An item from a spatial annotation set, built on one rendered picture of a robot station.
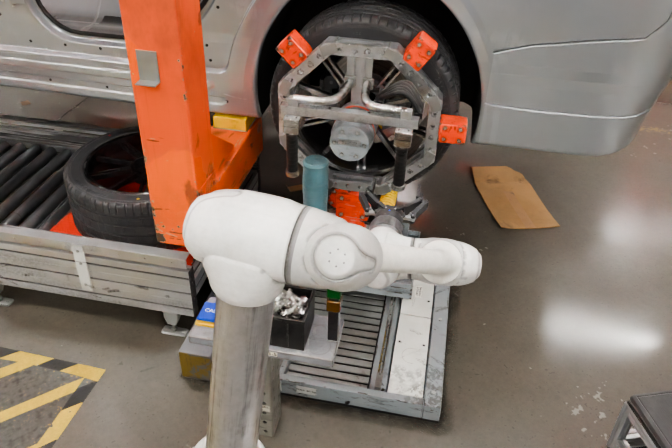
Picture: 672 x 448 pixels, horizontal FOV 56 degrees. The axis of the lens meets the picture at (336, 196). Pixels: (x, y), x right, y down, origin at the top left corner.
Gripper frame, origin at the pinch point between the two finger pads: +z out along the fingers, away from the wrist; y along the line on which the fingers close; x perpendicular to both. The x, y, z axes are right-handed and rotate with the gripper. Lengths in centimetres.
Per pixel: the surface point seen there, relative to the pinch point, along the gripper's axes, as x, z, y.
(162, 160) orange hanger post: 1, -5, -70
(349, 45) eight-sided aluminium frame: 29.0, 32.2, -21.0
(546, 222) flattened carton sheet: -81, 115, 68
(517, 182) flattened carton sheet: -81, 150, 55
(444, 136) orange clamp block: 1.6, 32.5, 11.9
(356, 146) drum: 1.8, 17.9, -14.9
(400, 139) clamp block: 10.1, 10.4, -0.9
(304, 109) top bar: 14.7, 13.3, -30.7
